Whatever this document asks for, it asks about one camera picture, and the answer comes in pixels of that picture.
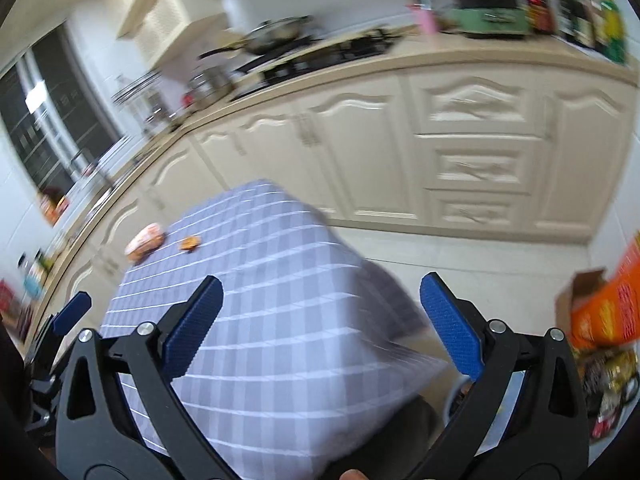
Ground green countertop appliance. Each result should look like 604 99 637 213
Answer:
449 0 529 38

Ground black gas stove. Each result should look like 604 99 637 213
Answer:
235 27 404 99

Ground upper wall cabinets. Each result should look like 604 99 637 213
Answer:
105 0 226 70

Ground frying pan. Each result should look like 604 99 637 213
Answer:
198 15 314 60

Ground person's right hand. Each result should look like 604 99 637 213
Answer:
340 469 369 480

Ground steel cooking pot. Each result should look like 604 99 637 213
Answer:
188 67 234 108

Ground cream kitchen cabinets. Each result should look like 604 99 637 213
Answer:
34 48 639 320

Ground orange cardboard box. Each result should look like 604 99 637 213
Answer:
555 232 639 352

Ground dark sauce bottles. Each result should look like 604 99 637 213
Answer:
524 0 627 65

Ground purple checkered tablecloth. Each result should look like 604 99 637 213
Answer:
100 181 446 479

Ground kitchen window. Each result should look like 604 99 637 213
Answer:
1 26 122 203

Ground orange white bread package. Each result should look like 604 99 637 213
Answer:
125 222 166 264

